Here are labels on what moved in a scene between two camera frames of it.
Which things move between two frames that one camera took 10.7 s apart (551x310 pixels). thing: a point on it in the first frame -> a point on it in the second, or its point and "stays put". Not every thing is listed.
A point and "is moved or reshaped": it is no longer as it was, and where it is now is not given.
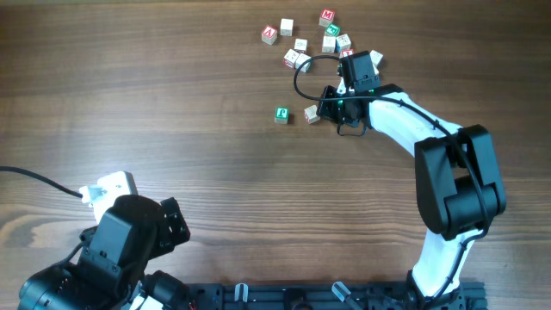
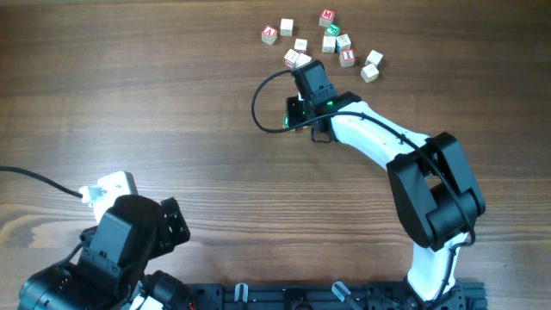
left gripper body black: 175,226 stays put
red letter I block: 347,52 stays put
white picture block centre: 328,44 stays put
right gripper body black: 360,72 -> 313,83
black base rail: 331,296 stays put
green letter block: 281,114 is moved or reshaped
